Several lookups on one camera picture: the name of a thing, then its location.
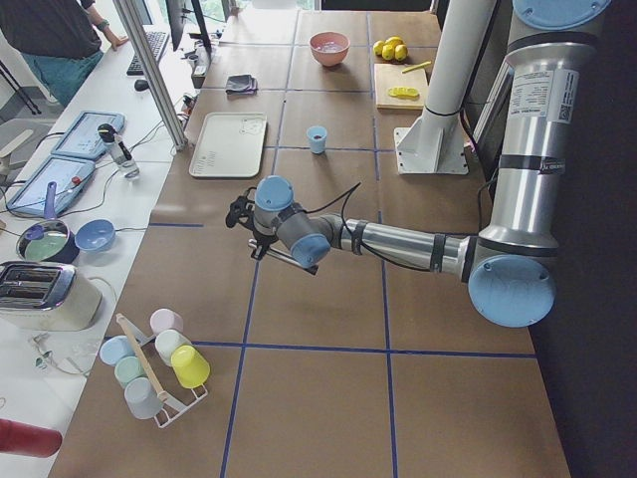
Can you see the yellow cup on rack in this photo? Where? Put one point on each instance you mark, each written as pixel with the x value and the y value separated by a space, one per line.
pixel 191 368

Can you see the wooden cutting board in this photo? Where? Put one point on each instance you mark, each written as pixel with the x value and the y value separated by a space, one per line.
pixel 387 76

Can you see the grey purple folded cloth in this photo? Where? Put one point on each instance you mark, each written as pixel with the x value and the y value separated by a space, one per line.
pixel 244 84

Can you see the black monitor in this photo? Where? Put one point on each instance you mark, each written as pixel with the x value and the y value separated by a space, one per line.
pixel 177 13

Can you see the black computer mouse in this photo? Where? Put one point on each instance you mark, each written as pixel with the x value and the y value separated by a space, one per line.
pixel 141 85

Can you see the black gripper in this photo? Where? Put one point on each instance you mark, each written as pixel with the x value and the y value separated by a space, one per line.
pixel 261 238

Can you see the yellow lemon lower left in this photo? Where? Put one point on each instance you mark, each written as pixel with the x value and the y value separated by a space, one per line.
pixel 388 52

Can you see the steel muddler black handle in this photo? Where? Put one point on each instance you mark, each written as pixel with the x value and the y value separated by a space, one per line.
pixel 288 259

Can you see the upper teach pendant tablet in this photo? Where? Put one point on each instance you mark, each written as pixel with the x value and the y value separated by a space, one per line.
pixel 82 140

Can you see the aluminium frame post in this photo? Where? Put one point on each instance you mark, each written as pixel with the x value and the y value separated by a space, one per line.
pixel 132 24

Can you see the red bottle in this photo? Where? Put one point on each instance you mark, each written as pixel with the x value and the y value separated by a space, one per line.
pixel 25 439

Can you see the pink cup on rack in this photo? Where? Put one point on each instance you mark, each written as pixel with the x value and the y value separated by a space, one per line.
pixel 165 319

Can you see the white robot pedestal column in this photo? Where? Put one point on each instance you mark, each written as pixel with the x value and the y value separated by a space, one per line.
pixel 434 144

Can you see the teach pendant tablet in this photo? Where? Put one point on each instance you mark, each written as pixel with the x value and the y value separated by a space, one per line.
pixel 71 176
pixel 82 140

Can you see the pink bowl with ice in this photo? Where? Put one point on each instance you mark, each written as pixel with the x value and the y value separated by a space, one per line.
pixel 329 48

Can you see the person in dark shirt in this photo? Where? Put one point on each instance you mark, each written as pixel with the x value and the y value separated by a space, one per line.
pixel 61 41

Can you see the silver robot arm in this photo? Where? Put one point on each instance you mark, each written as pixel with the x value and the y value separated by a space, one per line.
pixel 506 264

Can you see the blue pot with lid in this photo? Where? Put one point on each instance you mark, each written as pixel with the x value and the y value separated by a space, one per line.
pixel 50 240

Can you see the yellow lemon slices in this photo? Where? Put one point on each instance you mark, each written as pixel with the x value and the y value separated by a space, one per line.
pixel 403 93

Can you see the grey cup on rack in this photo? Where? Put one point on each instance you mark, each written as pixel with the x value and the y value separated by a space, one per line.
pixel 141 398

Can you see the white cup on rack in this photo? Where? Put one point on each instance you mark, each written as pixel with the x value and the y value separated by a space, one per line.
pixel 167 342

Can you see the yellow plastic knife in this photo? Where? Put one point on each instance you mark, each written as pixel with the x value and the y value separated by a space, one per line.
pixel 416 67

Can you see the yellow lemon far left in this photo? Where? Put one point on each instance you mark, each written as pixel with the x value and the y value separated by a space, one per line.
pixel 378 48

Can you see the blue bowl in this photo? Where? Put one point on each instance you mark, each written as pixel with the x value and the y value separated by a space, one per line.
pixel 95 236

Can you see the yellow lemon lower right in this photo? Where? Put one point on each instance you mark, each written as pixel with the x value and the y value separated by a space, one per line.
pixel 400 53

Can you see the green cup on rack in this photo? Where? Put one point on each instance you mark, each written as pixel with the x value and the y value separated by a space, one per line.
pixel 127 369

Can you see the cream serving tray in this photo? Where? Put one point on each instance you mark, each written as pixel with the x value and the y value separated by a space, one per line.
pixel 229 146

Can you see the clear water bottle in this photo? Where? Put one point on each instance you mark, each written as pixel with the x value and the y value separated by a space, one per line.
pixel 120 155

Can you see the white cup rack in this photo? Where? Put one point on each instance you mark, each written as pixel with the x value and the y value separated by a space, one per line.
pixel 173 406

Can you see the light blue cup on rack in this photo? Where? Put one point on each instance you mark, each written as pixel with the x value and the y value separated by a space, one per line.
pixel 115 349

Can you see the lower teach pendant tablet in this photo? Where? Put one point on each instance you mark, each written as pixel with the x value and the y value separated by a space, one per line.
pixel 71 176

